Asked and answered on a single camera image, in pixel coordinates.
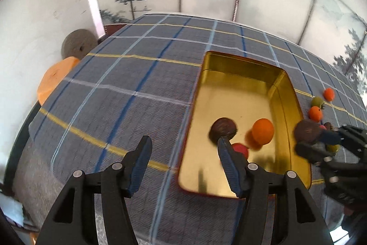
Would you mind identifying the grey round millstone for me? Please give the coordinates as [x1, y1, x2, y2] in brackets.
[61, 29, 93, 58]

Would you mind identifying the grey plaid tablecloth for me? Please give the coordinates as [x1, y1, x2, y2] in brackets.
[27, 13, 367, 245]

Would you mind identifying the gold tin box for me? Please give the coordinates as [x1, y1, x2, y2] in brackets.
[178, 51, 312, 200]

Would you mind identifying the black curved frame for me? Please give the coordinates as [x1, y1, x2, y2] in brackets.
[6, 101, 42, 197]

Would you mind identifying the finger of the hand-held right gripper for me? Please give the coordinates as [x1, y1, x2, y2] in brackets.
[319, 124, 367, 155]
[295, 142, 331, 166]

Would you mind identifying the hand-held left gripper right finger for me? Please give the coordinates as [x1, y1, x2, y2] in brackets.
[217, 137, 334, 245]

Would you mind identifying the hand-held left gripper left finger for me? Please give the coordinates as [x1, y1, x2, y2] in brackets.
[36, 135, 153, 245]

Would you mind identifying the orange round stool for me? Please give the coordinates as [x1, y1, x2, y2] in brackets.
[37, 57, 81, 106]

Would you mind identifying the brown mangosteen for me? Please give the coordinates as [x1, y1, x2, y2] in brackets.
[294, 119, 322, 144]
[209, 117, 238, 145]

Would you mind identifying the dark brown wooden chair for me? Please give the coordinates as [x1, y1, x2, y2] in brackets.
[97, 23, 127, 46]

